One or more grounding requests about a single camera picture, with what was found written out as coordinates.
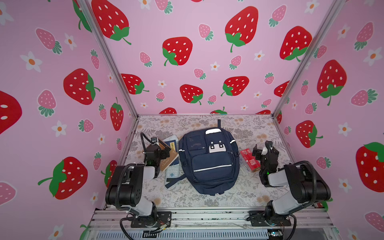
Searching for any brown Scroll Marked book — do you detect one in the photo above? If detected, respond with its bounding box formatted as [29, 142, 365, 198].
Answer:
[159, 139, 179, 172]

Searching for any navy blue student backpack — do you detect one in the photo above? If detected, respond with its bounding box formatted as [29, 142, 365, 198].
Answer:
[166, 120, 240, 196]

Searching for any blue book yellow label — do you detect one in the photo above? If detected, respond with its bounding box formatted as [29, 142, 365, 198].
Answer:
[163, 135, 179, 152]

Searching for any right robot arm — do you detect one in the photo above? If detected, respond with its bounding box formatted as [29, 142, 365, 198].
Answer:
[247, 141, 331, 226]

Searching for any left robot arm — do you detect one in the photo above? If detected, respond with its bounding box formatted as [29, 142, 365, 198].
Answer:
[105, 144, 171, 225]

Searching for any red box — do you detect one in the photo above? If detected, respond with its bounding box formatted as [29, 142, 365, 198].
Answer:
[240, 149, 261, 172]

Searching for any floral table cloth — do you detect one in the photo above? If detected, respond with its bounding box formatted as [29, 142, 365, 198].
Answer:
[126, 115, 291, 208]

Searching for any light blue calculator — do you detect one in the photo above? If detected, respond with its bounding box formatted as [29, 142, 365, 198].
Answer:
[165, 158, 181, 186]

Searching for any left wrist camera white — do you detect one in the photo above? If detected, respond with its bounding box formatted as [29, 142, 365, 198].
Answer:
[151, 137, 159, 145]

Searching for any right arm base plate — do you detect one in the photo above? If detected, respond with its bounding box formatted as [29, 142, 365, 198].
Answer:
[246, 211, 292, 227]

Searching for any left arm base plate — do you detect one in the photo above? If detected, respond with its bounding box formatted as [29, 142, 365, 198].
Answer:
[131, 211, 172, 228]

